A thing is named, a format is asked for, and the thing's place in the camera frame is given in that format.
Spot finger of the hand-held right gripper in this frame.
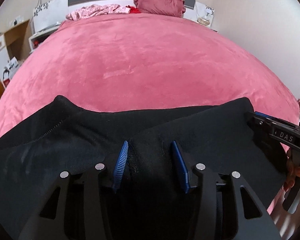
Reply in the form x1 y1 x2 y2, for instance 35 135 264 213
245 111 300 154

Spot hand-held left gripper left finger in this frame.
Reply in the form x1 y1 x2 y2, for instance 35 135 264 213
19 140 129 240

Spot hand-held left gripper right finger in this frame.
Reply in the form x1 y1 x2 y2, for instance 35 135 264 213
170 140 282 240

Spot black pants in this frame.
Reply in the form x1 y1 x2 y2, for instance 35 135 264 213
0 95 288 240

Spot pink fleece bed blanket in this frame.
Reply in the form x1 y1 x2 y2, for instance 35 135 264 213
0 12 300 217

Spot white paper bag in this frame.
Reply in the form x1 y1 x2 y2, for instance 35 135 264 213
2 57 22 88

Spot grey and white nightstand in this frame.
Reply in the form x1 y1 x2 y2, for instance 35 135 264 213
29 29 58 54

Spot red cloth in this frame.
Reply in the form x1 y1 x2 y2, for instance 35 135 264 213
126 5 142 14

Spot pink floral garment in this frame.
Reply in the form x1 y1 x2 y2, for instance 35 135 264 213
66 4 131 22

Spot dark pink ruffled pillow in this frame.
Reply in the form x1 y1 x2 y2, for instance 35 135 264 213
134 0 187 18

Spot wooden desk with white cabinet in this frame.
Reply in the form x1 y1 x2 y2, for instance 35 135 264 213
0 19 32 80

